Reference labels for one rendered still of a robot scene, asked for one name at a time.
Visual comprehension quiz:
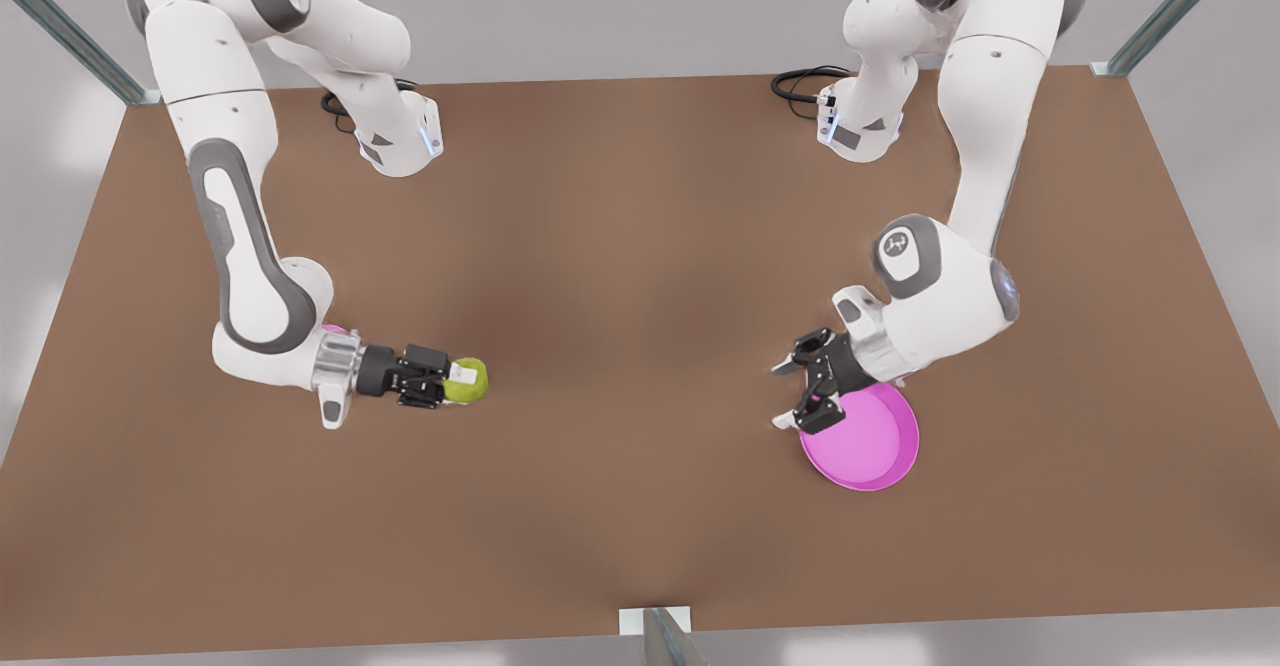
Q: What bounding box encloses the green apple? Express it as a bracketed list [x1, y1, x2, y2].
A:
[444, 357, 490, 406]

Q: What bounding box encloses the pink plate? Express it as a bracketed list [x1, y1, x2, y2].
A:
[798, 380, 921, 493]

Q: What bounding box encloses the silver frame post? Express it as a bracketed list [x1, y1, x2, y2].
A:
[618, 605, 709, 666]
[0, 0, 162, 108]
[1089, 0, 1253, 79]

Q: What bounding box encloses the black right arm cable loop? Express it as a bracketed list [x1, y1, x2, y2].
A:
[319, 78, 421, 137]

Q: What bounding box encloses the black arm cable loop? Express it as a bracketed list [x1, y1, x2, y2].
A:
[770, 65, 853, 123]
[319, 78, 421, 137]

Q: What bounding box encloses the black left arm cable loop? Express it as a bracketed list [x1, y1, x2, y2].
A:
[770, 65, 853, 123]

